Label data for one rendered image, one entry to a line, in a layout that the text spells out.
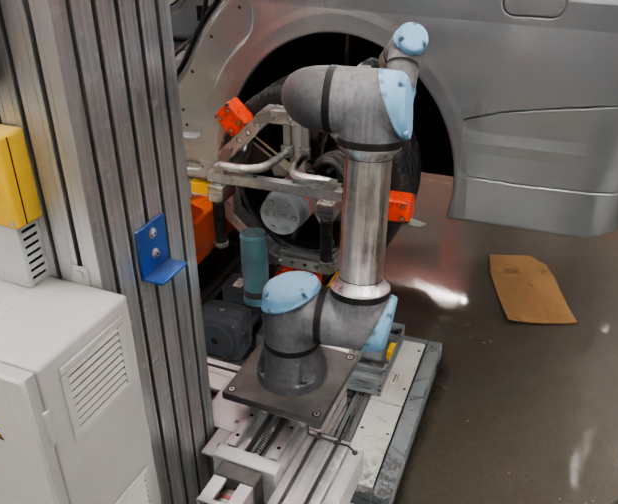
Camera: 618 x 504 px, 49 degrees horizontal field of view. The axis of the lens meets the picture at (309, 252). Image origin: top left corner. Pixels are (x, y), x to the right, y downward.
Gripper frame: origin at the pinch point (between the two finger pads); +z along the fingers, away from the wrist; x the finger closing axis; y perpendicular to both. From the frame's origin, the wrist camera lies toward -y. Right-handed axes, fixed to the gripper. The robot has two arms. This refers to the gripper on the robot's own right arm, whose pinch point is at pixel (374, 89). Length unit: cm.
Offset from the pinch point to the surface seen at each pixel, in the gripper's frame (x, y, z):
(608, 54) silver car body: 35, -51, -16
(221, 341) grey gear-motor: 25, 72, 69
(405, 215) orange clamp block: 32.6, 9.4, 20.3
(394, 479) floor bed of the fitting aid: 93, 62, 42
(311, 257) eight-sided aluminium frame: 24, 32, 52
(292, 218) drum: 10.8, 35.1, 24.7
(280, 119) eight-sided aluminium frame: -13.9, 17.8, 23.2
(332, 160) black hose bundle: 6.4, 19.1, 9.9
